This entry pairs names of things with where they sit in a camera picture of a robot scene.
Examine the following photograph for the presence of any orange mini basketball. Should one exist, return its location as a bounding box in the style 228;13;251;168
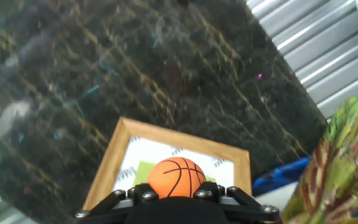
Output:
147;156;207;199

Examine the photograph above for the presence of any colourful crumpled cloth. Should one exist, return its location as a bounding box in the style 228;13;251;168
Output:
280;96;358;224

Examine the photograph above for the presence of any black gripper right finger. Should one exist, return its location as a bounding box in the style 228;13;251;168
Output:
193;181;281;224

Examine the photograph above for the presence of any black marble pattern mat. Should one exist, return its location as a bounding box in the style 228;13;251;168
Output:
0;0;328;224

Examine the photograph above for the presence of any toy basketball hoop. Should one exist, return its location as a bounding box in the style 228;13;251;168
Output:
81;116;253;212

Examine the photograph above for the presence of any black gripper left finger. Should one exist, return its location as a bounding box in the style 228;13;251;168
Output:
75;182;160;224

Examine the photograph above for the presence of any blue plastic bag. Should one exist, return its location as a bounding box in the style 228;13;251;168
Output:
252;155;312;197

